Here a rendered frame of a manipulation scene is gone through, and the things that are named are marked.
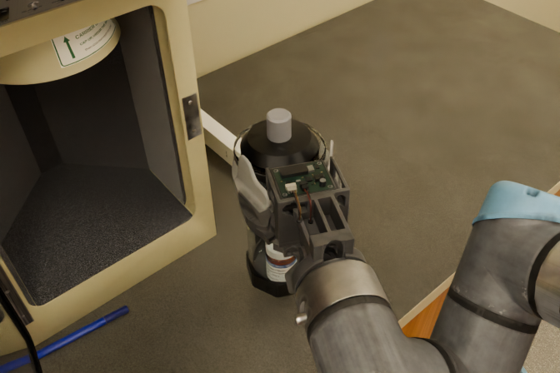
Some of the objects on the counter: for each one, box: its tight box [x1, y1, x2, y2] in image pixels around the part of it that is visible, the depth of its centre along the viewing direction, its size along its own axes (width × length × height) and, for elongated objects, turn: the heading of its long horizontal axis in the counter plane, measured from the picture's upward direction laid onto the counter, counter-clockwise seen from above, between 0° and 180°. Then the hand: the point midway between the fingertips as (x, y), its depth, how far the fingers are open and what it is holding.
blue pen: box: [37, 305, 129, 360], centre depth 77 cm, size 1×14×1 cm, turn 124°
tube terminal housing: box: [0, 0, 217, 346], centre depth 63 cm, size 25×32×77 cm
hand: (280, 163), depth 65 cm, fingers closed on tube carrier, 10 cm apart
